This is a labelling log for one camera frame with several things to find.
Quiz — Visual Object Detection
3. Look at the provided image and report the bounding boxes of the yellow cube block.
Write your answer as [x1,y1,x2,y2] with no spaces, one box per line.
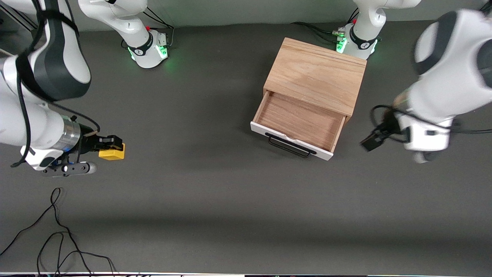
[98,143,126,161]

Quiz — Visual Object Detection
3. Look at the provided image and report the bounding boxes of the white-fronted drawer with black handle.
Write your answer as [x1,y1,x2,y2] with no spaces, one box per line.
[250,91,346,161]

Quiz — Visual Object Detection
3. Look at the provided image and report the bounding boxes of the wooden drawer cabinet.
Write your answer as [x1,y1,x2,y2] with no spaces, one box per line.
[263,37,367,123]

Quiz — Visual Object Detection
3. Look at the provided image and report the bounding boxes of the dark grey table mat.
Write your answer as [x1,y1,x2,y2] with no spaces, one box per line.
[0,13,492,275]

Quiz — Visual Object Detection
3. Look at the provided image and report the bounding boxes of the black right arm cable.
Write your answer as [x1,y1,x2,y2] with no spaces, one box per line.
[11,0,101,168]

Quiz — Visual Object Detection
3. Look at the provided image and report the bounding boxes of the thin black cable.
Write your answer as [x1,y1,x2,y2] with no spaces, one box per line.
[37,232,93,277]
[0,187,118,276]

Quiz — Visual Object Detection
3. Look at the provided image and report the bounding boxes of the black right base cables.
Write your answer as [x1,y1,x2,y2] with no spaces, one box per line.
[121,7,176,50]

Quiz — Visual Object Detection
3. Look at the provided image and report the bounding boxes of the black base cables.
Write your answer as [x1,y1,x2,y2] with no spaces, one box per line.
[291,21,346,43]
[121,7,176,50]

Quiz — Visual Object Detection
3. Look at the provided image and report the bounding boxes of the black left base cables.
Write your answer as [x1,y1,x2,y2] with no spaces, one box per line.
[291,21,346,43]

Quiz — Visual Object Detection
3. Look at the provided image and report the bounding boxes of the aluminium frame rail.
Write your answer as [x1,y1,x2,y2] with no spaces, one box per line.
[0,4,39,35]

